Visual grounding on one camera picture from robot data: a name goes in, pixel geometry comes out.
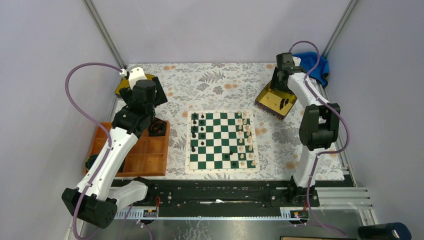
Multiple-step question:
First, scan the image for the gold tin with chess pieces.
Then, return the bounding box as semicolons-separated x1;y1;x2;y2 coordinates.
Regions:
254;82;297;121

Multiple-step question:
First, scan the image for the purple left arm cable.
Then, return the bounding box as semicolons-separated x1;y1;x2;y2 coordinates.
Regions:
64;62;128;240

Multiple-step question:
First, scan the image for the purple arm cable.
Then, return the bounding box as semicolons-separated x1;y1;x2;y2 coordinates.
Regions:
64;62;128;240
288;40;351;237

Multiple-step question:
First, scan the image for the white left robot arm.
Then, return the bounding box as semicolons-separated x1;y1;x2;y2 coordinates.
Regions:
61;66;168;229

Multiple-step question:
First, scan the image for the floral table mat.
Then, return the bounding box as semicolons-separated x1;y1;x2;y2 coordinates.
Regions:
106;62;346;182

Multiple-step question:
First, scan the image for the green white chess board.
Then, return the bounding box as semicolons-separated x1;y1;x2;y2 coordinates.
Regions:
184;109;260;174

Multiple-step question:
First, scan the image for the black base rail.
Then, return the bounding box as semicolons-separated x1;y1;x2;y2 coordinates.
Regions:
134;179;306;208

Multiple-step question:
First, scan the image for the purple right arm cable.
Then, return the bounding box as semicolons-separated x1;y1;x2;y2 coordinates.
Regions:
288;40;351;237

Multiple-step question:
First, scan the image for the black cylinder bottom right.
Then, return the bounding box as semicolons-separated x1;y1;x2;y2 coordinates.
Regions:
357;222;412;240

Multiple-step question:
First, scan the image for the orange compartment tray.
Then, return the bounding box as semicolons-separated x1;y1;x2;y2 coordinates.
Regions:
84;120;170;178

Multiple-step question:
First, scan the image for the blue cloth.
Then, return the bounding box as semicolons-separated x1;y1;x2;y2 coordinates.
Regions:
293;51;330;87

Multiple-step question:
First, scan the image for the empty gold tin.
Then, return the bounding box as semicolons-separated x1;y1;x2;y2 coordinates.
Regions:
115;74;155;100

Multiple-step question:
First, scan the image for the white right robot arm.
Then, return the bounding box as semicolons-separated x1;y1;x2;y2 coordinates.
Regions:
270;52;340;206

